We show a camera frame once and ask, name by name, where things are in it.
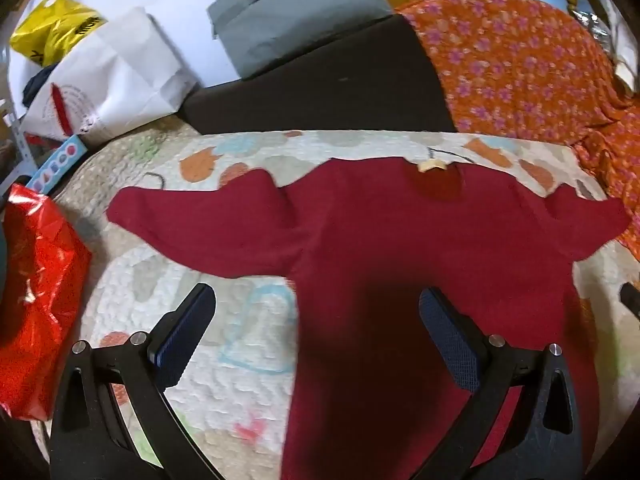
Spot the dark red shirt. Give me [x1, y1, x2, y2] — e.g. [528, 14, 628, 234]
[107, 158, 629, 479]

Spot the yellow plastic bag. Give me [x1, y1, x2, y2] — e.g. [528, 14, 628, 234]
[10, 0, 106, 67]

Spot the light blue dotted box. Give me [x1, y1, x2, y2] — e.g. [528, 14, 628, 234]
[26, 134, 88, 195]

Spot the orange floral fabric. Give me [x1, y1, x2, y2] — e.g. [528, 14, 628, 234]
[398, 0, 639, 254]

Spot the grey fabric bag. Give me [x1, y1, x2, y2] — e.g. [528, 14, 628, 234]
[207, 0, 393, 79]

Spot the white paper bag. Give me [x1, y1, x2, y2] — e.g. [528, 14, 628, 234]
[21, 8, 196, 148]

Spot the red shiny plastic bag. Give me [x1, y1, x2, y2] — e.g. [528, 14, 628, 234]
[1, 184, 91, 420]

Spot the heart patterned quilt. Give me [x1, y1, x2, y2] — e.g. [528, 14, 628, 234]
[29, 115, 640, 480]

